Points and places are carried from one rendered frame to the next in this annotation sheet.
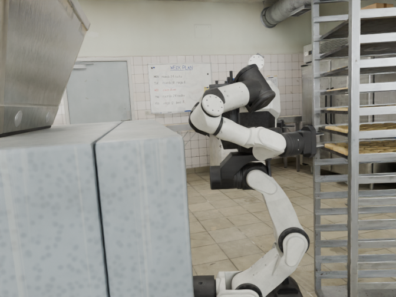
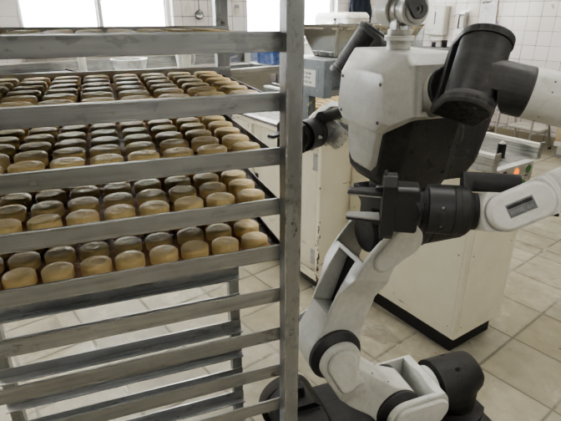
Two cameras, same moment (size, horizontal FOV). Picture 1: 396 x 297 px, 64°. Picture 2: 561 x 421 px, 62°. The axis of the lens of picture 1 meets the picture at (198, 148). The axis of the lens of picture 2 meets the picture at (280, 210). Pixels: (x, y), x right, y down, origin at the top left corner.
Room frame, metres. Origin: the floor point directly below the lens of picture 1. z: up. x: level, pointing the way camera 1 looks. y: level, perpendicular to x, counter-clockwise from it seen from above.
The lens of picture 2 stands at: (2.33, -0.94, 1.36)
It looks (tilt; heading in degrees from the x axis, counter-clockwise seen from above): 23 degrees down; 156
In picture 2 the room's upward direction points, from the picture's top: straight up
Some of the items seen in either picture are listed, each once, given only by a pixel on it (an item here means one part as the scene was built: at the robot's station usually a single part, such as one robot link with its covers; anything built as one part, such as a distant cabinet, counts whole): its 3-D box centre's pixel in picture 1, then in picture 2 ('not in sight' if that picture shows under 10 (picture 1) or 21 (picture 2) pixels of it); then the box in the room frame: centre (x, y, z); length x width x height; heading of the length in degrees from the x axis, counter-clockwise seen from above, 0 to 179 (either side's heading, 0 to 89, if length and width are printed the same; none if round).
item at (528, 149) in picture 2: not in sight; (362, 110); (0.14, 0.51, 0.87); 2.01 x 0.03 x 0.07; 10
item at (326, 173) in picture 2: not in sight; (300, 176); (-0.19, 0.31, 0.42); 1.28 x 0.72 x 0.84; 10
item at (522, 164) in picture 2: not in sight; (509, 181); (1.13, 0.54, 0.77); 0.24 x 0.04 x 0.14; 100
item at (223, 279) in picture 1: (236, 290); (401, 393); (1.46, -0.15, 0.28); 0.21 x 0.20 x 0.13; 87
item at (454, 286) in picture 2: not in sight; (424, 225); (0.77, 0.48, 0.45); 0.70 x 0.34 x 0.90; 10
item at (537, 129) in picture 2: not in sight; (524, 127); (-1.25, 3.55, 0.23); 0.45 x 0.45 x 0.46; 7
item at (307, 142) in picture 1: (298, 142); (299, 137); (1.17, -0.38, 1.04); 0.12 x 0.10 x 0.13; 117
